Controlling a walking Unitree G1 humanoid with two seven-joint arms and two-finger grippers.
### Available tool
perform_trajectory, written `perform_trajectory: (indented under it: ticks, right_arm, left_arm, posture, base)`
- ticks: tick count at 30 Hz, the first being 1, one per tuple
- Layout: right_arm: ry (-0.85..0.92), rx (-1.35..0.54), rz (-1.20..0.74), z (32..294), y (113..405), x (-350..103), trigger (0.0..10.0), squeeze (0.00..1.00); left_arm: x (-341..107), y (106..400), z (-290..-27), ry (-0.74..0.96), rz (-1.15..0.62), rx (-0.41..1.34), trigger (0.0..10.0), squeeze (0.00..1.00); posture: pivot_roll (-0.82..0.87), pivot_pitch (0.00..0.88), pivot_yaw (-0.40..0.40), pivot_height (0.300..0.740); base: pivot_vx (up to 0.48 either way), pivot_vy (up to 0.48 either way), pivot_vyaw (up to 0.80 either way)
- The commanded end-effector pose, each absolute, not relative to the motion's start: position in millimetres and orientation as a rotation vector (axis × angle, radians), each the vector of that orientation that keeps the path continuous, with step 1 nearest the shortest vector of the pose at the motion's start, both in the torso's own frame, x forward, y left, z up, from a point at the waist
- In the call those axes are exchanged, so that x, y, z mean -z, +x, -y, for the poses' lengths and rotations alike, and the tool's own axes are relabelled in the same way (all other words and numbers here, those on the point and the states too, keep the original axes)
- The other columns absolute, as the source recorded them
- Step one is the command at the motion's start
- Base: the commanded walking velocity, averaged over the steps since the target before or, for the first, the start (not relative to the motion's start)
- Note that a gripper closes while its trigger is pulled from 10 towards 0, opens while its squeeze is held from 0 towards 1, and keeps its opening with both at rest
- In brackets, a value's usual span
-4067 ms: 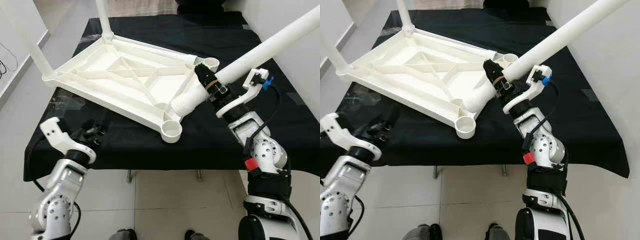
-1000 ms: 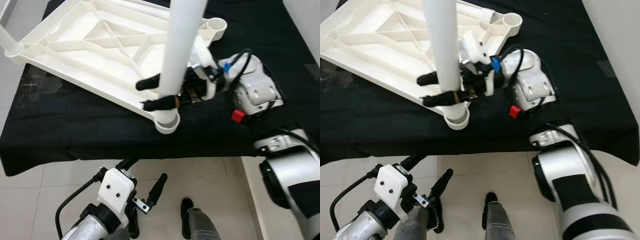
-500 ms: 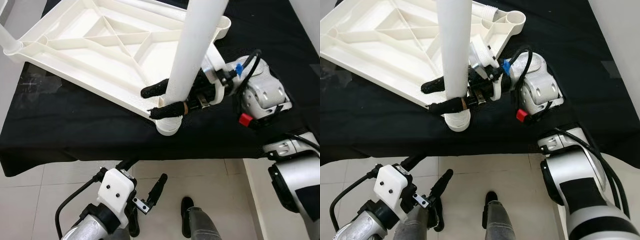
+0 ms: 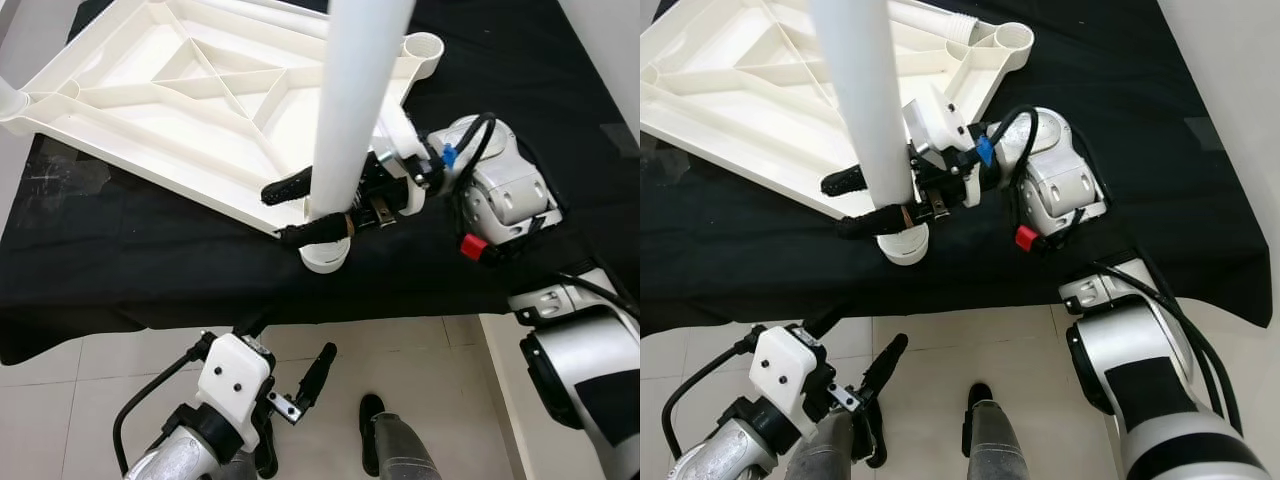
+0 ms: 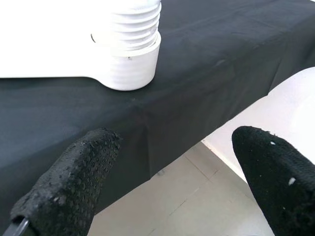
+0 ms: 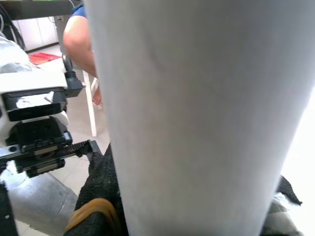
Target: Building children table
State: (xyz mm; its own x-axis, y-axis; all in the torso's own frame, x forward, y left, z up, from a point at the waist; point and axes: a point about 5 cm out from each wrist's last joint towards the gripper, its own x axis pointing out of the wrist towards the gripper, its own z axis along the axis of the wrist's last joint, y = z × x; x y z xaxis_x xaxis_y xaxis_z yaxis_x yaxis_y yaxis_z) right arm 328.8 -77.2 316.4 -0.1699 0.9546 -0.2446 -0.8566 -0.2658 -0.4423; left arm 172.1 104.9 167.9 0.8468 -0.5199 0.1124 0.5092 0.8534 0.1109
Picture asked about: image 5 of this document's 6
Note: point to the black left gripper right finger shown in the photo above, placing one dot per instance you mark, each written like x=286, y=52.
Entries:
x=278, y=184

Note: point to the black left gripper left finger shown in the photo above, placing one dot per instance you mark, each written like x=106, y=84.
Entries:
x=71, y=182

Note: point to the white plastic table leg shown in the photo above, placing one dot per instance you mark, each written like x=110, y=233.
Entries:
x=137, y=24

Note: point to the black table cloth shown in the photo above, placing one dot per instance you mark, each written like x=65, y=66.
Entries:
x=209, y=73

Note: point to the white plastic table top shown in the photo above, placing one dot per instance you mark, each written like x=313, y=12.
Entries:
x=61, y=49

